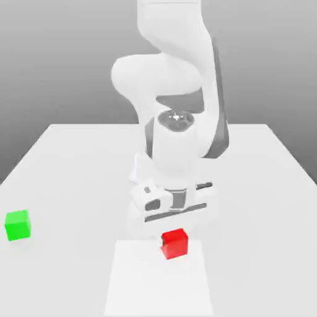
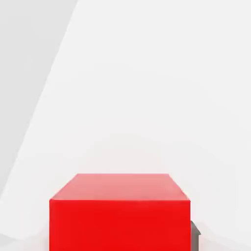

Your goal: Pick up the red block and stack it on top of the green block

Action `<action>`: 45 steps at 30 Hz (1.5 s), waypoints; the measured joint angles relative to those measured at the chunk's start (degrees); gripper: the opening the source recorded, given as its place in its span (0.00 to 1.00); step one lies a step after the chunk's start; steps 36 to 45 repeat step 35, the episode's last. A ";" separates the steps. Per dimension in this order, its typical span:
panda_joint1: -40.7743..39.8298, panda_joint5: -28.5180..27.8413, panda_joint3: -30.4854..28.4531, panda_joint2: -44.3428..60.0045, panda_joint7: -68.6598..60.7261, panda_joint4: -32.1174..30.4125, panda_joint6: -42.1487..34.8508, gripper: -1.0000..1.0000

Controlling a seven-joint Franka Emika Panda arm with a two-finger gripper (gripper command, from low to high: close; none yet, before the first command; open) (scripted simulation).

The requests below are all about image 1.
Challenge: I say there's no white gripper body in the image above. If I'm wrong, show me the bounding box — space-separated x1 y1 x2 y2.
127 201 219 240

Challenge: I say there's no small red cube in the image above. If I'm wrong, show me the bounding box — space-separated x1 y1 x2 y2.
159 228 189 261

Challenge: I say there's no small green cube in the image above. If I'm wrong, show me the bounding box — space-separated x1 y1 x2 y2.
4 209 32 242

